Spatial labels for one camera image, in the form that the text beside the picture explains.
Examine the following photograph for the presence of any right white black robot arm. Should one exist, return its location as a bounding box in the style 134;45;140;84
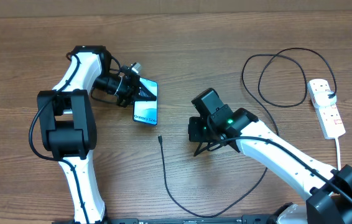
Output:
188;88;352;223

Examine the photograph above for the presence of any white power strip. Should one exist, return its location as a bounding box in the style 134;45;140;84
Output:
307;79;346;139

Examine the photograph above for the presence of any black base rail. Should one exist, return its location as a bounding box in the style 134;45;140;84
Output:
51;213;276;224

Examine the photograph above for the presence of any white USB charger plug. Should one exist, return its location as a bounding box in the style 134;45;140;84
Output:
312;91;337;108

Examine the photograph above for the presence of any white power strip cord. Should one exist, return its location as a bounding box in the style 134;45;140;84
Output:
334;138;342;171

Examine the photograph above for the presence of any black USB charging cable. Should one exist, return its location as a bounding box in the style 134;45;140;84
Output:
158;47;338;218

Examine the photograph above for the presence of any blue Galaxy smartphone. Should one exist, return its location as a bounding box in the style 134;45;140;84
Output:
133;78;159;125

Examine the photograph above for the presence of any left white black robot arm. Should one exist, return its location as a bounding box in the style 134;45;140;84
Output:
29;45;159;223

